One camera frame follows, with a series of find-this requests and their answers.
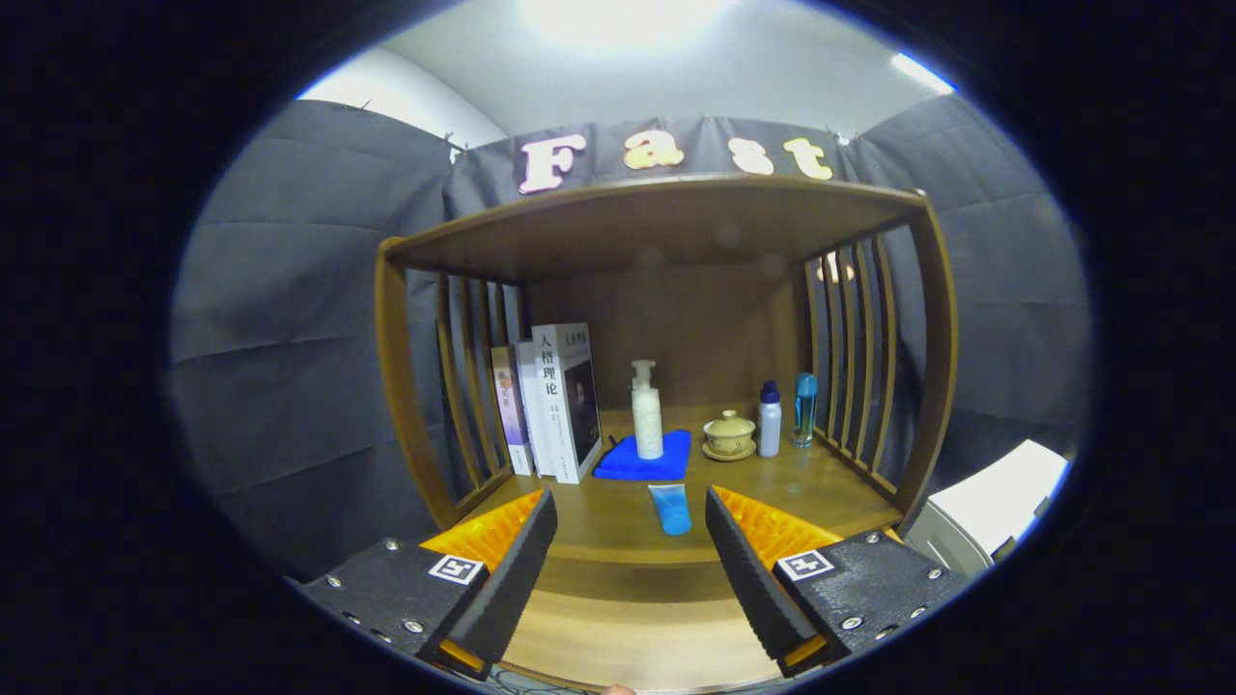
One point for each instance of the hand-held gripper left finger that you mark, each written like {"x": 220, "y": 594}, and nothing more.
{"x": 507, "y": 579}

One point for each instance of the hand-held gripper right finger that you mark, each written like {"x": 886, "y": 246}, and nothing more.
{"x": 748, "y": 579}

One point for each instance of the blue cosmetic tube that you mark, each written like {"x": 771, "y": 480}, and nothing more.
{"x": 671, "y": 512}

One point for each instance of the wooden drawer with black knob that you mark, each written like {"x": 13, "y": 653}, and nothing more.
{"x": 628, "y": 637}

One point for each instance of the wooden countertop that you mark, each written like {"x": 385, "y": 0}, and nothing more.
{"x": 599, "y": 521}

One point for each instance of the white plastic cabinet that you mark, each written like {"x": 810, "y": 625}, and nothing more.
{"x": 985, "y": 507}

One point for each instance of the wooden cabinet with slatted sides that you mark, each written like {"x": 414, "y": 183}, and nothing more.
{"x": 676, "y": 319}

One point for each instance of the beige saucer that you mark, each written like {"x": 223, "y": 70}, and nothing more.
{"x": 729, "y": 456}

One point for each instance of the beige lidded tea cup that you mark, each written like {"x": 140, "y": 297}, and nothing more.
{"x": 730, "y": 432}

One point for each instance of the white bottle with blue cap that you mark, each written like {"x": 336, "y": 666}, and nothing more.
{"x": 770, "y": 425}

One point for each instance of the blue folded cloth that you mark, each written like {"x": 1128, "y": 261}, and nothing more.
{"x": 623, "y": 468}

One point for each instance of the thin white book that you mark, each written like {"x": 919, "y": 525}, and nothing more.
{"x": 531, "y": 415}

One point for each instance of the purple book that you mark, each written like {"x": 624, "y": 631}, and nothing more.
{"x": 508, "y": 405}

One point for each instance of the teal clear bottle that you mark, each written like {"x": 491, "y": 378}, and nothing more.
{"x": 805, "y": 410}

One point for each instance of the thick white book with portrait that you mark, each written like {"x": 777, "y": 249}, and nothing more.
{"x": 570, "y": 405}

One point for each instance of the white pump bottle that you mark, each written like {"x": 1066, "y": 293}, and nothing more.
{"x": 647, "y": 420}

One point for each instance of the rectangular ceiling light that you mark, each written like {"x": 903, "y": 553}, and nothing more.
{"x": 922, "y": 72}

